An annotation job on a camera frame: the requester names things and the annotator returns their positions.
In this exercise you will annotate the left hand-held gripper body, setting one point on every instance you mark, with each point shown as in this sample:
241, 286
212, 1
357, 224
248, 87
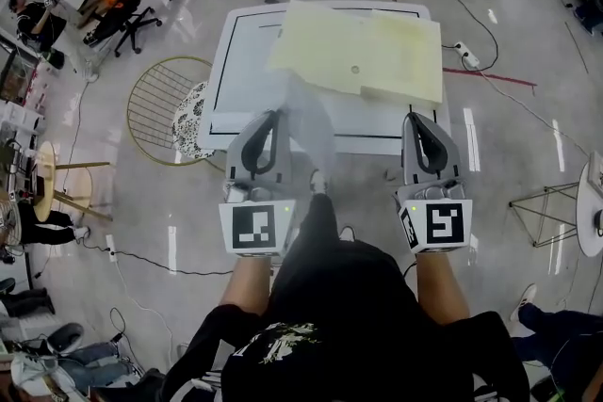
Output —
254, 226

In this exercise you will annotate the person's white shoe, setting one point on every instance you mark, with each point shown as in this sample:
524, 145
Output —
347, 234
318, 181

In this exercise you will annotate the person's left forearm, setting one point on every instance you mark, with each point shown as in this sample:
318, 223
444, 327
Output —
247, 282

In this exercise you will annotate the person's black printed shirt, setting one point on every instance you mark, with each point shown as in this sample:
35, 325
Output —
348, 306

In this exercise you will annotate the person's white left shoe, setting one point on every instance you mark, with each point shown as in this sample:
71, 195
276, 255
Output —
318, 181

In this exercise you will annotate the person's white right shoe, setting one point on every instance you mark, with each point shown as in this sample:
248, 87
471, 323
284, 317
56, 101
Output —
347, 234

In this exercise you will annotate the white power strip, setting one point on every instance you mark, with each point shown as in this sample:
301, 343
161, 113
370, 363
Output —
111, 248
466, 54

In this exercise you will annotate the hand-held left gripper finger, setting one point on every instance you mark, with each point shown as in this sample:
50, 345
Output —
285, 155
234, 157

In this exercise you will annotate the round wooden stool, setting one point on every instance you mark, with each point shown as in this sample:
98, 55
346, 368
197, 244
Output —
44, 183

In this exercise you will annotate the person's black trousers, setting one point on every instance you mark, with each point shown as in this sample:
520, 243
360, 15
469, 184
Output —
318, 221

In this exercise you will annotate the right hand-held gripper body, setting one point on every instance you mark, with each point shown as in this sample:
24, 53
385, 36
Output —
443, 223

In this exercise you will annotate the black white floral cushion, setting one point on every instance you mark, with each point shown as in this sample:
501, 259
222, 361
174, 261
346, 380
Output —
188, 122

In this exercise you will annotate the person's right forearm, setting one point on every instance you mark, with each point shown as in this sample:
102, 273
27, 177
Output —
440, 287

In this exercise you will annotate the black office chair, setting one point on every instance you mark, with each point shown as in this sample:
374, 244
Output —
127, 0

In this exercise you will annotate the dark mug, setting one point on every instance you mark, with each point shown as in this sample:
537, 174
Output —
599, 221

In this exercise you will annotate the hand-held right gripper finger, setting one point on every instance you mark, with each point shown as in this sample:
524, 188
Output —
450, 155
407, 155

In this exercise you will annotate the translucent white plastic bag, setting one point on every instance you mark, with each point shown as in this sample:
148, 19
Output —
308, 117

